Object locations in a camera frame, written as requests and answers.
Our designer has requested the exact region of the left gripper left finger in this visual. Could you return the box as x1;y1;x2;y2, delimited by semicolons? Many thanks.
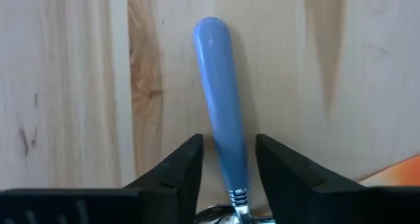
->
0;133;205;224

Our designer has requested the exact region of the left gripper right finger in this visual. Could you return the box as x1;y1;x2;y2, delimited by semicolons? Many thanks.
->
255;133;420;224

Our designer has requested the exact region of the blue-handled silver spoon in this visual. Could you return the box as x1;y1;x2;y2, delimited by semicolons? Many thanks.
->
192;16;255;224

